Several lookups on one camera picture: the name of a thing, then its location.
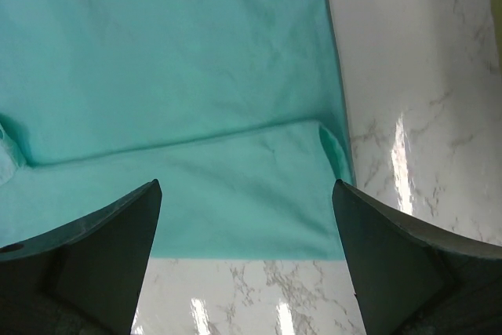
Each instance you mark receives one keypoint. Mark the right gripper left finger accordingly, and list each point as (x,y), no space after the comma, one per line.
(83,277)

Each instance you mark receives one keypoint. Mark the teal t shirt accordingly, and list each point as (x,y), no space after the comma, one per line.
(235,107)

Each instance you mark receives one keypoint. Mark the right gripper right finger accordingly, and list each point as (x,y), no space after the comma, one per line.
(411,277)

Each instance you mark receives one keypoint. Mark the olive green plastic bin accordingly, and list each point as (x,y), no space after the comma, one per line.
(495,9)

